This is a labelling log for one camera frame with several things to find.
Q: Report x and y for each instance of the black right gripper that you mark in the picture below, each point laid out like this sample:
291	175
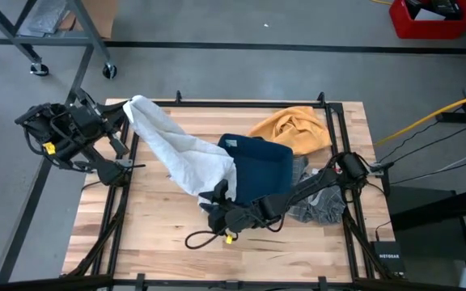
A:
237	216

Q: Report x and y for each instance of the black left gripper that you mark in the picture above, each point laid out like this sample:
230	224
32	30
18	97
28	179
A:
91	115

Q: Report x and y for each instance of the white checked towel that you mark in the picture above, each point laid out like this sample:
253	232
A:
184	157

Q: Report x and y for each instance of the navy blue fabric bin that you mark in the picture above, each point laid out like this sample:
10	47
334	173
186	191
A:
265	169

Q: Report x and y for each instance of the orange yellow towel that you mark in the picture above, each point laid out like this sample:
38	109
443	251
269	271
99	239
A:
289	129

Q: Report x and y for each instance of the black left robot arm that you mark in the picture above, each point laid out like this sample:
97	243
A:
67	133

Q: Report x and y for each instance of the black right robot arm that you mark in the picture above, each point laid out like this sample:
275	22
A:
310	186

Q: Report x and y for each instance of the grey checked towel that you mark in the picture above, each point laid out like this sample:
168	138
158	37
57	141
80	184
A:
326	208

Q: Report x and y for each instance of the grey metal wheeled cart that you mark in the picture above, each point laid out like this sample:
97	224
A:
88	28

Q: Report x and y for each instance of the brown cardboard box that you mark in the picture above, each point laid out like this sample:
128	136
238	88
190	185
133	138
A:
103	16

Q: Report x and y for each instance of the grey wrapped package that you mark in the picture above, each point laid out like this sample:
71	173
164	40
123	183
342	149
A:
47	18

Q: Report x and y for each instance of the black side desk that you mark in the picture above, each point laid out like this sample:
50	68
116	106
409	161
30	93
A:
427	210

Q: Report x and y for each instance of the red plastic bin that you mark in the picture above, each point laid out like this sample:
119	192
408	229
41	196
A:
431	29

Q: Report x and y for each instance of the white paper sheet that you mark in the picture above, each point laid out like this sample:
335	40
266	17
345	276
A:
427	15

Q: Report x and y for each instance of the black device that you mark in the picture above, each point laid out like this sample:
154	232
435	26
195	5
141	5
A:
443	6

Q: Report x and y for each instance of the black metal table frame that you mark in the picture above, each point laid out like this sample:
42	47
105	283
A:
217	104

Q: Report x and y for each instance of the black Netgear network switch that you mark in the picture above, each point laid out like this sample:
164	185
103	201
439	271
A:
386	258

